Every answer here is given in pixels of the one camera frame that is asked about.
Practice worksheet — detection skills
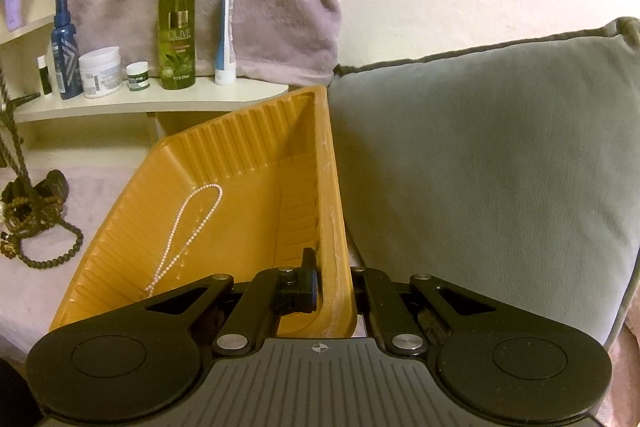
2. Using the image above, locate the small green-lidded jar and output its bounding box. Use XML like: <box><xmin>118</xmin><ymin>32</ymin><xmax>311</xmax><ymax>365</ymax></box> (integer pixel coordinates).
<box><xmin>125</xmin><ymin>62</ymin><xmax>150</xmax><ymax>92</ymax></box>

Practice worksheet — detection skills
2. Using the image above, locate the grey pillow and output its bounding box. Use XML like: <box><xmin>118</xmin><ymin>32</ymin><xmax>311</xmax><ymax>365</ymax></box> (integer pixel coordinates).
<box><xmin>327</xmin><ymin>16</ymin><xmax>640</xmax><ymax>351</ymax></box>

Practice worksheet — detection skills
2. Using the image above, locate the twisted dark rope necklace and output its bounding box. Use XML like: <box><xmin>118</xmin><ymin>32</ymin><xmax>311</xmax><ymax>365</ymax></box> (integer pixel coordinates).
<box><xmin>0</xmin><ymin>62</ymin><xmax>32</xmax><ymax>188</ymax></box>

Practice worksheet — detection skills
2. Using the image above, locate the green spray bottle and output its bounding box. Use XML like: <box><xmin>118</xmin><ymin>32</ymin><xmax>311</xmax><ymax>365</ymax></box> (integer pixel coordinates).
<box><xmin>158</xmin><ymin>0</ymin><xmax>197</xmax><ymax>91</ymax></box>

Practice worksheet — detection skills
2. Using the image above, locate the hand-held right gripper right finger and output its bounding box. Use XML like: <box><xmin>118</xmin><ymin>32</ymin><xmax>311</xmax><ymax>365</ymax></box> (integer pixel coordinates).
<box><xmin>351</xmin><ymin>266</ymin><xmax>501</xmax><ymax>356</ymax></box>

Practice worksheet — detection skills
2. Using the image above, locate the brown twisted cord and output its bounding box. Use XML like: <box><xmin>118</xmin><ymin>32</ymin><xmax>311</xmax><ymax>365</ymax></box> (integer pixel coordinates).
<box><xmin>0</xmin><ymin>201</ymin><xmax>85</xmax><ymax>271</ymax></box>

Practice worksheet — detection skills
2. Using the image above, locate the blue spray bottle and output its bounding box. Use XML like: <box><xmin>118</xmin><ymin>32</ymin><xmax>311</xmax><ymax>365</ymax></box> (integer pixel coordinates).
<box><xmin>50</xmin><ymin>0</ymin><xmax>84</xmax><ymax>100</ymax></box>

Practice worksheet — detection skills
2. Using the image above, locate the yellow ribbed plastic tray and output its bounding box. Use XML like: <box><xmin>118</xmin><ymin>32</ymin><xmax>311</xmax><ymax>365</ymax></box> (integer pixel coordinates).
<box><xmin>48</xmin><ymin>86</ymin><xmax>359</xmax><ymax>341</ymax></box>

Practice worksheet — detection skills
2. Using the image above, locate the white pearl necklace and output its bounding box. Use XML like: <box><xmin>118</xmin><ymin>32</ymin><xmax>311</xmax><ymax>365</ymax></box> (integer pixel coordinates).
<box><xmin>142</xmin><ymin>183</ymin><xmax>224</xmax><ymax>301</ymax></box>

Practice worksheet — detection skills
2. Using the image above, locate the cream rounded shelf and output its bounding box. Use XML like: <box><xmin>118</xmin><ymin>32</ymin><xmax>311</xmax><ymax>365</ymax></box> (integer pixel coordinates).
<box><xmin>10</xmin><ymin>74</ymin><xmax>291</xmax><ymax>124</ymax></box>

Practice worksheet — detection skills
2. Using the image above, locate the dark bead bracelet pile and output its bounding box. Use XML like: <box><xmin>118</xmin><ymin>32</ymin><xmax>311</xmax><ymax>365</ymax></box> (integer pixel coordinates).
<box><xmin>0</xmin><ymin>171</ymin><xmax>70</xmax><ymax>233</ymax></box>

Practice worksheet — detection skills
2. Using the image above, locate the black jewelry stand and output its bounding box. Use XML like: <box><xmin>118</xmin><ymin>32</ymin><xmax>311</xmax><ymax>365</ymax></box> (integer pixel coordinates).
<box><xmin>0</xmin><ymin>92</ymin><xmax>42</xmax><ymax>118</ymax></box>

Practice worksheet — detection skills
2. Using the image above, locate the blue and white tube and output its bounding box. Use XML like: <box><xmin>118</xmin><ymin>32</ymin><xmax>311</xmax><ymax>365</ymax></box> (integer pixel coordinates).
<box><xmin>214</xmin><ymin>0</ymin><xmax>238</xmax><ymax>86</ymax></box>

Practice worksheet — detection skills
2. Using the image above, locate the small dark bottle white cap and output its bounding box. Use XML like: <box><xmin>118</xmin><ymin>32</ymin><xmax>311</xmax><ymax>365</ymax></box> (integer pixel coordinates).
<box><xmin>36</xmin><ymin>55</ymin><xmax>54</xmax><ymax>96</ymax></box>

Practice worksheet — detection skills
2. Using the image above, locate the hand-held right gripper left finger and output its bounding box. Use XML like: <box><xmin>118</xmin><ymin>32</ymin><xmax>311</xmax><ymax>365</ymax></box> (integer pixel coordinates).
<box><xmin>145</xmin><ymin>248</ymin><xmax>321</xmax><ymax>356</ymax></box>

